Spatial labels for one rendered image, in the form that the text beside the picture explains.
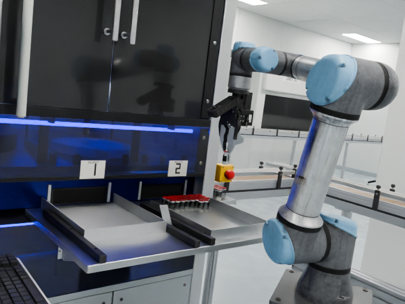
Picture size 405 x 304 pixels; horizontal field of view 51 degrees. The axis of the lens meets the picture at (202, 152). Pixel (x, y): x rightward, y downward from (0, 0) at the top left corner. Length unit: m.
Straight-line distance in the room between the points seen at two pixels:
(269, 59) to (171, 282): 0.94
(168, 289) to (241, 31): 6.73
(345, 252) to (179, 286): 0.80
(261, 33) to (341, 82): 7.53
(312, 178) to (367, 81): 0.25
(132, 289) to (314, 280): 0.72
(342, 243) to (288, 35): 8.00
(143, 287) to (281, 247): 0.74
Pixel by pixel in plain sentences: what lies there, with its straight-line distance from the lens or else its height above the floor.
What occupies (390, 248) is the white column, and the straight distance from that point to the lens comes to 2.79.
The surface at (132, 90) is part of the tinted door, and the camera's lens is 1.46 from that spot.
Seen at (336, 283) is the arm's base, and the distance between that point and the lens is 1.22.
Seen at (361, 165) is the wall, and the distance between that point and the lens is 10.38.
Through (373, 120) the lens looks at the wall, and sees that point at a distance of 10.27.
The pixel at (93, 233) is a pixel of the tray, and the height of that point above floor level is 0.90.
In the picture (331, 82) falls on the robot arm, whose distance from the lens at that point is 0.97.
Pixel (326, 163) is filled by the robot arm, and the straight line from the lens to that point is 1.04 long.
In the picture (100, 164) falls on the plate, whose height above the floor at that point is 1.04.
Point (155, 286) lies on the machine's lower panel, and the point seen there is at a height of 0.56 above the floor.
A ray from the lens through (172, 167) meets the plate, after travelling 1.58.
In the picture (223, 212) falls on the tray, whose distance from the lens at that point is 1.59.
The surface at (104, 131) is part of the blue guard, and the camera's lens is 1.42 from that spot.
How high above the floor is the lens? 1.29
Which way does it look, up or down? 7 degrees down
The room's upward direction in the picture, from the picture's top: 7 degrees clockwise
